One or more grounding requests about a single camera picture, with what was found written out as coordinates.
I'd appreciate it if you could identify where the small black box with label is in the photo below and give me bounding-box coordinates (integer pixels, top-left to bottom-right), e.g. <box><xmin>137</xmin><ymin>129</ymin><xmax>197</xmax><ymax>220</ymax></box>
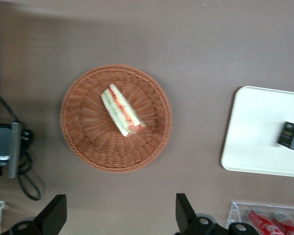
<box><xmin>276</xmin><ymin>121</ymin><xmax>294</xmax><ymax>150</ymax></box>

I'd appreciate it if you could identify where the red cola bottle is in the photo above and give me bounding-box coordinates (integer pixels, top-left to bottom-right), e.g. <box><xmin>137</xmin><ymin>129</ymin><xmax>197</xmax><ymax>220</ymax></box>
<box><xmin>245</xmin><ymin>209</ymin><xmax>281</xmax><ymax>235</ymax></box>
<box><xmin>271</xmin><ymin>211</ymin><xmax>294</xmax><ymax>235</ymax></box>

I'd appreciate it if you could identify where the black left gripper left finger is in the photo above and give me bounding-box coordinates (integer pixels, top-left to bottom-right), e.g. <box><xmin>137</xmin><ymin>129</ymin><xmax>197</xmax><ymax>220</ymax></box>
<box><xmin>9</xmin><ymin>194</ymin><xmax>68</xmax><ymax>235</ymax></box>

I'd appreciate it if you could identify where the clear acrylic bottle rack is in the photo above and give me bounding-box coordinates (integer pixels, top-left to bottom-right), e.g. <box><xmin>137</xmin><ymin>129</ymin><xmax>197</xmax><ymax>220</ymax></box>
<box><xmin>225</xmin><ymin>201</ymin><xmax>294</xmax><ymax>235</ymax></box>

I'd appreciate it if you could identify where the grey metal bracket box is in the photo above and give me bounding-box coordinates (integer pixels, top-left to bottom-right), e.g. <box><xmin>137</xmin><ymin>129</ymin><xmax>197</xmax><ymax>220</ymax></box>
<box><xmin>0</xmin><ymin>122</ymin><xmax>23</xmax><ymax>179</ymax></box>

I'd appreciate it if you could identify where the round brown wicker basket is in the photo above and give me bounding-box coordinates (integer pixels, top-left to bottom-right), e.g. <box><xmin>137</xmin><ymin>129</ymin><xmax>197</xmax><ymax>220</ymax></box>
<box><xmin>60</xmin><ymin>64</ymin><xmax>172</xmax><ymax>174</ymax></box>

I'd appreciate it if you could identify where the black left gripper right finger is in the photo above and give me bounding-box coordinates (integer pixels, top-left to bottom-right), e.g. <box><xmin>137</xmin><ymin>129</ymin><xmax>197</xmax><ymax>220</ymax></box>
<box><xmin>175</xmin><ymin>193</ymin><xmax>217</xmax><ymax>235</ymax></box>

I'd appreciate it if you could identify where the black appliance power cable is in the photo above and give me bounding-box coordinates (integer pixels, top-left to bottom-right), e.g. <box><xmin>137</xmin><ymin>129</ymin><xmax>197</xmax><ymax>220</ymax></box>
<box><xmin>0</xmin><ymin>93</ymin><xmax>44</xmax><ymax>201</ymax></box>

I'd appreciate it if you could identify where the cream plastic tray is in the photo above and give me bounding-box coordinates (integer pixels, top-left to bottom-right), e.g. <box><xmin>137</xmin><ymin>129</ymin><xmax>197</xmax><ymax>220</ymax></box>
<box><xmin>220</xmin><ymin>85</ymin><xmax>294</xmax><ymax>178</ymax></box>

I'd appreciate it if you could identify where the triangle sandwich with red filling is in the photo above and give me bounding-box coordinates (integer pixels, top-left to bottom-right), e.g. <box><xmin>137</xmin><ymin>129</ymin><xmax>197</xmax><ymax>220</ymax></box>
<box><xmin>100</xmin><ymin>83</ymin><xmax>147</xmax><ymax>137</ymax></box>

